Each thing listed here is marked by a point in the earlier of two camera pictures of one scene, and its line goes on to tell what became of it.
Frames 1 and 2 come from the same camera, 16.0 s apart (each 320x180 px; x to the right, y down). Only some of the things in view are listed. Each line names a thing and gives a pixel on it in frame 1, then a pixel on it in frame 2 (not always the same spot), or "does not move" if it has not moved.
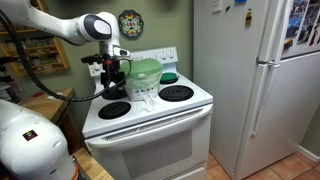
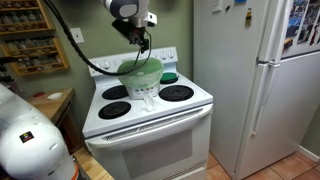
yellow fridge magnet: (248, 18) does not move
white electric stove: (170, 142) does not move
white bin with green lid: (142, 76) does not move
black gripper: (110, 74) to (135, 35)
